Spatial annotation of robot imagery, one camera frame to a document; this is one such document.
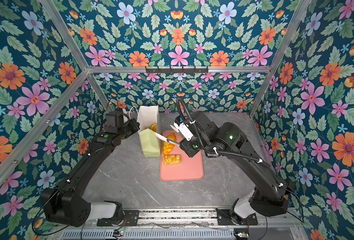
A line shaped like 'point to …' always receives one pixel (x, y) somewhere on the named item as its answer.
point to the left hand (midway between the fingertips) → (141, 118)
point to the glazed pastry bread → (172, 159)
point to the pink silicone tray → (189, 168)
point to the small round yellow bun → (153, 127)
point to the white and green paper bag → (148, 115)
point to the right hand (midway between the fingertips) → (184, 141)
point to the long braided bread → (167, 146)
